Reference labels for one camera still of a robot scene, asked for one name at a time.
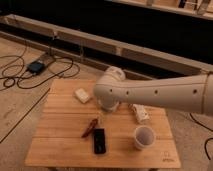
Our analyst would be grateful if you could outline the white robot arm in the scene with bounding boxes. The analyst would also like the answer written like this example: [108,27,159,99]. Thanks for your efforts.
[93,66,213,116]

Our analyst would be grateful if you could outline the white rectangular block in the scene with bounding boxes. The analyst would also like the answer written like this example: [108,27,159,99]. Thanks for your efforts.
[74,88,90,103]

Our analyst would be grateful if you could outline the crumpled white packet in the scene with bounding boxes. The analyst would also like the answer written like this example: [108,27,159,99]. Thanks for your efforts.
[130,104,149,124]

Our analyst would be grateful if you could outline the black rectangular device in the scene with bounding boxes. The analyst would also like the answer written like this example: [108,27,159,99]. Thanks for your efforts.
[93,129,106,154]

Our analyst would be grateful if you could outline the wooden table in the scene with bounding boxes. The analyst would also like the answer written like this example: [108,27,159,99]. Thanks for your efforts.
[25,79,181,169]

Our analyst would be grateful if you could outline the blue power adapter box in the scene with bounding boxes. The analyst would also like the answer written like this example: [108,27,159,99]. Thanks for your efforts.
[27,61,45,74]

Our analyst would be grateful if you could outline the black floor cable left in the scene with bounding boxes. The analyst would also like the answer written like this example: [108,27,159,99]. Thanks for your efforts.
[0,43,81,90]

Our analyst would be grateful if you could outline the black floor cable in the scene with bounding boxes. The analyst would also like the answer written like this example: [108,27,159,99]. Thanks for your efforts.
[0,43,81,90]
[189,112,213,166]

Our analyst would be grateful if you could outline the long wooden shelf frame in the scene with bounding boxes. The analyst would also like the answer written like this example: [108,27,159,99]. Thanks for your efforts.
[0,15,213,75]

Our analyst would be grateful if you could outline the black floor cable right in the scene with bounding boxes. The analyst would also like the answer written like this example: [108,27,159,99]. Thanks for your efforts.
[189,112,213,166]

